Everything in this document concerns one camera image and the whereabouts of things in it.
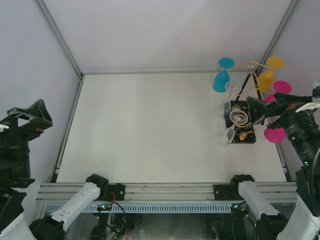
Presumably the clear champagne flute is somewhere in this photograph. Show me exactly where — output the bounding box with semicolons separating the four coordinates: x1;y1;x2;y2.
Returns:
219;81;242;118
218;109;249;146

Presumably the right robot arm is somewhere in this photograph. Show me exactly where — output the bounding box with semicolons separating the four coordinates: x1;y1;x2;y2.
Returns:
229;93;320;240

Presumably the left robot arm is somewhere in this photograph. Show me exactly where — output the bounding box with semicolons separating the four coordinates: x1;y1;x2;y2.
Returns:
0;99;110;240

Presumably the upper pink wine glass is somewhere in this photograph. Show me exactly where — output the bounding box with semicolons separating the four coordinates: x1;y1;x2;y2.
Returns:
263;80;292;102

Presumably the pink wine glass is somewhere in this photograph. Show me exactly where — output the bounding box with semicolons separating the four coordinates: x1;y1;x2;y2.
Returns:
263;80;292;102
264;128;286;144

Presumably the lower pink wine glass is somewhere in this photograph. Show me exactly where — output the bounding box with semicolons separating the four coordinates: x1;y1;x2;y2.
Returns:
264;128;286;144

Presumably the yellow wine glass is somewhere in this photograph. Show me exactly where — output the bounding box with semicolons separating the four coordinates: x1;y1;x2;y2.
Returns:
257;56;285;93

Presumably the cyan wine glass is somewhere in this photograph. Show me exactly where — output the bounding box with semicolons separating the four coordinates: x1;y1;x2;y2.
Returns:
212;57;235;93

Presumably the gold wire wine glass rack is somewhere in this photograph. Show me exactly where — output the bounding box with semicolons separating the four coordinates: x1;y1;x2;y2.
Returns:
220;57;284;146

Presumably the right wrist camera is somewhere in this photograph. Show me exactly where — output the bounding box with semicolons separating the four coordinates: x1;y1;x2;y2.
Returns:
295;80;320;113

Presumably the aluminium front frame rail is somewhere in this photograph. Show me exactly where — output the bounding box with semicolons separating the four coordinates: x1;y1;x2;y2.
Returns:
36;182;297;203

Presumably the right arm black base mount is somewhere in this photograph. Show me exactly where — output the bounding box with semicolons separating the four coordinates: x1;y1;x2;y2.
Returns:
213;184;237;201

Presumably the blue slotted cable duct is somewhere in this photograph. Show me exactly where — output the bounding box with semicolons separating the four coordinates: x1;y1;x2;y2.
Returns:
46;201;237;214

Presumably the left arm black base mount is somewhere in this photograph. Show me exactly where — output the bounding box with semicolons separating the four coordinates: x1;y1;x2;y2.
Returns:
97;183;126;201

